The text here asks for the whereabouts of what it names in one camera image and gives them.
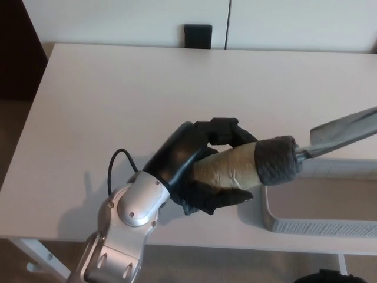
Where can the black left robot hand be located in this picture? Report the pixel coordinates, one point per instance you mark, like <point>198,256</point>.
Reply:
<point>176,153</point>

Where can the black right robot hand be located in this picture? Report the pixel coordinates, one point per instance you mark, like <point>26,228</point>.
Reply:
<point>324,278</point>

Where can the grey perforated plastic container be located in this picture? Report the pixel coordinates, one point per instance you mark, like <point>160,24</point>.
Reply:
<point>324,228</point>

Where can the white desk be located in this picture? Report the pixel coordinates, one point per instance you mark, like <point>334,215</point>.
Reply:
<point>117,88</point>

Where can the white cabinet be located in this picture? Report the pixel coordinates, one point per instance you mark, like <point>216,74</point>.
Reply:
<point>117,20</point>

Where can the dark brown wooden panel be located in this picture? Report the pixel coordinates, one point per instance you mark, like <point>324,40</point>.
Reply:
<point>17,50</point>

